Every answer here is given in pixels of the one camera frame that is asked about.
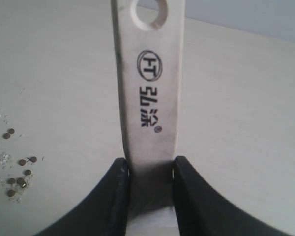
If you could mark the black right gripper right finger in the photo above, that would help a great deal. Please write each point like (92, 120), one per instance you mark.
(245, 199)

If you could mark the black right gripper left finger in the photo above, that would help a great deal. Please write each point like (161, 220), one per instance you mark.
(103, 212)

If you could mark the white wooden paint brush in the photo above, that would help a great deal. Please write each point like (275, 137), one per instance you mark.
(149, 67)

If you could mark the beans and rice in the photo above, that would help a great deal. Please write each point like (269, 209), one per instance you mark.
(16, 171)

